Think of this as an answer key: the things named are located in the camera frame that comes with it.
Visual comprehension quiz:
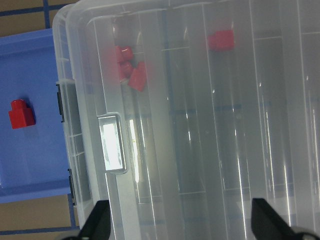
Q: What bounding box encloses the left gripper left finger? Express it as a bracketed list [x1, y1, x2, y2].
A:
[77, 200, 111, 240]

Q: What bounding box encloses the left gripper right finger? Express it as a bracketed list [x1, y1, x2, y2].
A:
[251, 198, 302, 240]

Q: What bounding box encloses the red block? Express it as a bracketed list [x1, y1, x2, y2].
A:
[115, 45, 134, 63]
[118, 61, 134, 81]
[128, 61, 147, 92]
[8, 99, 36, 129]
[207, 30, 235, 52]

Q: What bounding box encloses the clear plastic box lid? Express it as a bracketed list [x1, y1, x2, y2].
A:
[86, 0, 320, 240]

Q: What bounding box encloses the clear plastic storage box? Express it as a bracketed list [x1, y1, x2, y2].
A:
[51, 0, 320, 240]

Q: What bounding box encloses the blue plastic tray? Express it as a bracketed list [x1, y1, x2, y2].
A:
[0, 29, 70, 203]

